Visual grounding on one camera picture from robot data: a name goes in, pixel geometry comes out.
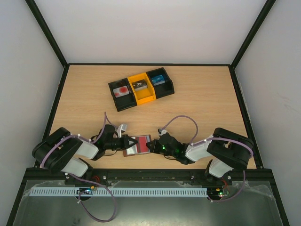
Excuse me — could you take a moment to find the red credit card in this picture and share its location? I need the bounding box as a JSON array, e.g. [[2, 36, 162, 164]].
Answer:
[[135, 135, 151, 154]]

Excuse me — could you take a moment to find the purple cable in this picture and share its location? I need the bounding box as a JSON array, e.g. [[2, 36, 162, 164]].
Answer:
[[40, 112, 118, 223], [162, 115, 254, 203]]

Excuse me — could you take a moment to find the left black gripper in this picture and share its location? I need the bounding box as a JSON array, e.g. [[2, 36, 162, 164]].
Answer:
[[105, 135, 138, 151]]

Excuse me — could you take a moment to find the brown leather card holder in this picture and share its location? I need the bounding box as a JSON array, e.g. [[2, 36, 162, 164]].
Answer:
[[123, 135, 151, 157]]

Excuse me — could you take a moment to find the grey vip card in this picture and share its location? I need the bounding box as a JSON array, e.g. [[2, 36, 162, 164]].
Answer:
[[132, 80, 148, 91]]

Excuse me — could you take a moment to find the black enclosure frame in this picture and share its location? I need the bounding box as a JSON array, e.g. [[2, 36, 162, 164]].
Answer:
[[0, 0, 290, 226]]

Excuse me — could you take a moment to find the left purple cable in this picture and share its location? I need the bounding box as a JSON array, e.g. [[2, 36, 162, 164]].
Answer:
[[40, 112, 118, 223]]

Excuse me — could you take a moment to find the yellow middle bin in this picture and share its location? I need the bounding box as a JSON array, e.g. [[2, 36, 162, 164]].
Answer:
[[127, 73, 156, 105]]

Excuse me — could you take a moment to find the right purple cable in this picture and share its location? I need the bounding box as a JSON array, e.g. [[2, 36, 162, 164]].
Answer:
[[162, 115, 254, 203]]

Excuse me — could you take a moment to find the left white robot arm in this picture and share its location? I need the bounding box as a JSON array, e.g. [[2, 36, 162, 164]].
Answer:
[[32, 124, 138, 177]]

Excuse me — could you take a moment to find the light blue cable duct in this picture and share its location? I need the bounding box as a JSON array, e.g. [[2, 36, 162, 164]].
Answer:
[[29, 187, 207, 197]]

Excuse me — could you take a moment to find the left black bin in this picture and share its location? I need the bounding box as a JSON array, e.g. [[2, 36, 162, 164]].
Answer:
[[108, 78, 137, 112]]

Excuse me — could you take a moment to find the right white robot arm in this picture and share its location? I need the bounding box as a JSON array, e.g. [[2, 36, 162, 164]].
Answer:
[[146, 128, 253, 185]]

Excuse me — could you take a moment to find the right black bin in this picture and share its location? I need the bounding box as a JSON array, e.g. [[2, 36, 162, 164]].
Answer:
[[146, 67, 174, 99]]

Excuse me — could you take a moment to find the red white card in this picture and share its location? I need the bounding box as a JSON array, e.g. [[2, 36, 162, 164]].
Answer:
[[113, 86, 130, 98]]

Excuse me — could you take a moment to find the blue card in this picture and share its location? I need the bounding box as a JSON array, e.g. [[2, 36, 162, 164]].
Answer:
[[151, 74, 165, 86]]

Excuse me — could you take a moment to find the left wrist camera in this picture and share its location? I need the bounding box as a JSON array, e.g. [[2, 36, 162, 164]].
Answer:
[[116, 124, 127, 138]]

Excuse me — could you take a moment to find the black bin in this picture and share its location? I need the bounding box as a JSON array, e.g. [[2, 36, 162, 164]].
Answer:
[[108, 78, 137, 112], [146, 67, 174, 99]]

